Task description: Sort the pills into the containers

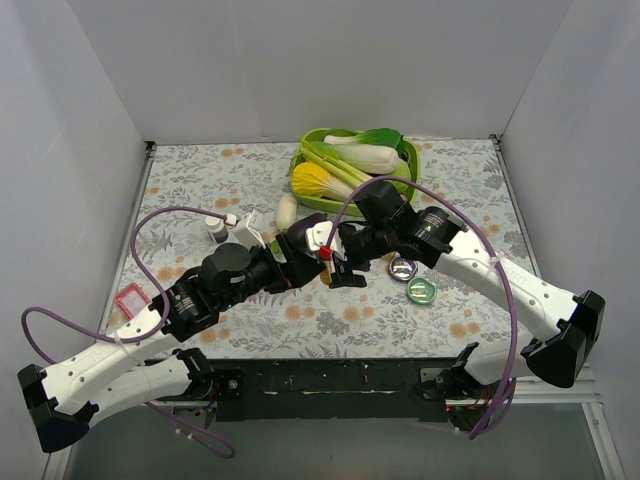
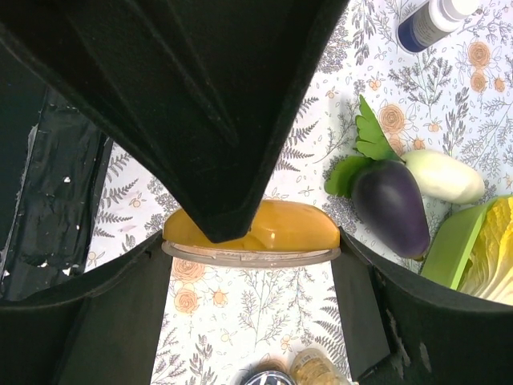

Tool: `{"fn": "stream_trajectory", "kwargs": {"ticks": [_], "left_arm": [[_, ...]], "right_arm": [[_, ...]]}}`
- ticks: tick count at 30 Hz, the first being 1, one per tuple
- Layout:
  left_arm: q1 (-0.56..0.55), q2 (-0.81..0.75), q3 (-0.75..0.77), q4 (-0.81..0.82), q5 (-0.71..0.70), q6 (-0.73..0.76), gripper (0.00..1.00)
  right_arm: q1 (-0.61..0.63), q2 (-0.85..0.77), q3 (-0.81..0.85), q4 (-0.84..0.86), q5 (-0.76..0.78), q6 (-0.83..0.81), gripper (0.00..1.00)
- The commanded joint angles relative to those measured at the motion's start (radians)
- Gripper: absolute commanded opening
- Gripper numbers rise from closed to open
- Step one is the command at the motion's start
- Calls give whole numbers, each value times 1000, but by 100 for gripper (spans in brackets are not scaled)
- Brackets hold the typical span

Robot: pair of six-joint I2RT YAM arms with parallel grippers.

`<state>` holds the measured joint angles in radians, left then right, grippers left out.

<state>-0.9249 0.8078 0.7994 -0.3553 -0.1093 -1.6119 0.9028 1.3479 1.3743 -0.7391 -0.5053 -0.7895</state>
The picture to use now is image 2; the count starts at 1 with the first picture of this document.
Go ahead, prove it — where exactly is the yellow round pill case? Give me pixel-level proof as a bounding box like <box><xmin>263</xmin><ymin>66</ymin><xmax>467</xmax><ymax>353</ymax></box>
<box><xmin>162</xmin><ymin>200</ymin><xmax>341</xmax><ymax>269</ymax></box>

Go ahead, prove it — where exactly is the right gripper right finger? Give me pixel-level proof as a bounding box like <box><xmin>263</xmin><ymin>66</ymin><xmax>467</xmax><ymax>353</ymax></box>
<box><xmin>331</xmin><ymin>233</ymin><xmax>512</xmax><ymax>384</ymax></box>

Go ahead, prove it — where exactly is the white blue pill bottle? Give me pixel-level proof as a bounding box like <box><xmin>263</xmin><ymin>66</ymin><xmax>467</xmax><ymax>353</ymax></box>
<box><xmin>397</xmin><ymin>0</ymin><xmax>480</xmax><ymax>54</ymax></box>

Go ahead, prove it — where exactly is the small glass pill jar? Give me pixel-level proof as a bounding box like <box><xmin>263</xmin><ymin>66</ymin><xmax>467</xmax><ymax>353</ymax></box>
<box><xmin>290</xmin><ymin>348</ymin><xmax>349</xmax><ymax>385</ymax></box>

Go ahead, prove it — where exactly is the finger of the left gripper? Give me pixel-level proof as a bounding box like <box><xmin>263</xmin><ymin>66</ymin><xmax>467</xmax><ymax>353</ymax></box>
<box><xmin>1</xmin><ymin>0</ymin><xmax>347</xmax><ymax>243</ymax></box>

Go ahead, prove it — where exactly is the purple eggplant toy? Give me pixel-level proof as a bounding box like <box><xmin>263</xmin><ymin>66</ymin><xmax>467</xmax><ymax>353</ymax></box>
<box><xmin>351</xmin><ymin>160</ymin><xmax>430</xmax><ymax>259</ymax></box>

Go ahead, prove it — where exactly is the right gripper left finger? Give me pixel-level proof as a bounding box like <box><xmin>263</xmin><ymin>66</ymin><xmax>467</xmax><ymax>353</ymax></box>
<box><xmin>1</xmin><ymin>233</ymin><xmax>172</xmax><ymax>384</ymax></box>

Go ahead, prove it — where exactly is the blue round pill case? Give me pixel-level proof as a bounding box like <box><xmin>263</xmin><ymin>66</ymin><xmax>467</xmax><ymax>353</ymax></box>
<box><xmin>235</xmin><ymin>365</ymin><xmax>296</xmax><ymax>385</ymax></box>

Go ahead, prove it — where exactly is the white radish toy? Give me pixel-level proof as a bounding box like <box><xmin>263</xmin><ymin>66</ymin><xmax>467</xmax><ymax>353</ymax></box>
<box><xmin>402</xmin><ymin>149</ymin><xmax>485</xmax><ymax>205</ymax></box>

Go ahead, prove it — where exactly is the green plastic tray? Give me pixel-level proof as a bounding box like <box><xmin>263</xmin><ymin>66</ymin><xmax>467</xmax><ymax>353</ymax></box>
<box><xmin>420</xmin><ymin>195</ymin><xmax>511</xmax><ymax>290</ymax></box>

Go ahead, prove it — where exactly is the floral table mat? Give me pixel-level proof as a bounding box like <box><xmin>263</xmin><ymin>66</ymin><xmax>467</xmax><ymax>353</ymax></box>
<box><xmin>79</xmin><ymin>0</ymin><xmax>513</xmax><ymax>385</ymax></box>

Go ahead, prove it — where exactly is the black base frame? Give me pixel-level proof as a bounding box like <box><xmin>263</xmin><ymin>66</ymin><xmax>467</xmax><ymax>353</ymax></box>
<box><xmin>1</xmin><ymin>48</ymin><xmax>112</xmax><ymax>301</ymax></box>

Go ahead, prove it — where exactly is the yellow napa cabbage toy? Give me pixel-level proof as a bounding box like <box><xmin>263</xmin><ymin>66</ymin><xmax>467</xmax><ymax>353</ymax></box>
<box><xmin>458</xmin><ymin>197</ymin><xmax>512</xmax><ymax>306</ymax></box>

